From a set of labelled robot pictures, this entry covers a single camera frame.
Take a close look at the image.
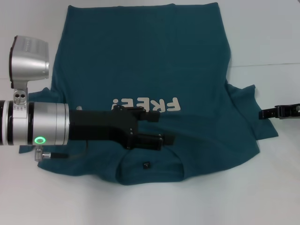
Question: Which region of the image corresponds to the left arm cable connector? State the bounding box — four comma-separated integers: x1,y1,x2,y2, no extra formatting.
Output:
34,140,89,162

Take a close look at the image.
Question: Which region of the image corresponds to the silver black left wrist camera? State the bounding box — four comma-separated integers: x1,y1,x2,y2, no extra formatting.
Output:
8,35,50,111

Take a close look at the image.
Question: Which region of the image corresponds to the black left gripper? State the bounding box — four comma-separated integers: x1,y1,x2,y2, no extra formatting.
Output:
69,105,176,151

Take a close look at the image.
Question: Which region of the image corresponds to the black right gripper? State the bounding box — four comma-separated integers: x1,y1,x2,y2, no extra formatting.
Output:
258,103,300,120

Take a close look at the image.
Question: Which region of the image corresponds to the teal shirt with FREE print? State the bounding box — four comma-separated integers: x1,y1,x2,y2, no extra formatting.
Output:
18,2,279,186

